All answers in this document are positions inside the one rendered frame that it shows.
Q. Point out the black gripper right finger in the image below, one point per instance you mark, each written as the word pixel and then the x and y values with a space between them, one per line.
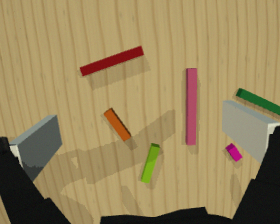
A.
pixel 252 131

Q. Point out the pink rod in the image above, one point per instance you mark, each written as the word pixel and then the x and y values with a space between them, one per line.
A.
pixel 191 105

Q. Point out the red rod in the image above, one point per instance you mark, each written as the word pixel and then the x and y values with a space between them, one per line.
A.
pixel 112 60

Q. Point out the magenta rod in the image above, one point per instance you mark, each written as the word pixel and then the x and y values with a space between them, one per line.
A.
pixel 233 152

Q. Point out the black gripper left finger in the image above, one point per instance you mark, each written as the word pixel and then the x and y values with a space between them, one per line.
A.
pixel 33 149

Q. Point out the orange rod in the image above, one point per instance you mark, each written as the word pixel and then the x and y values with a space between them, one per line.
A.
pixel 117 124

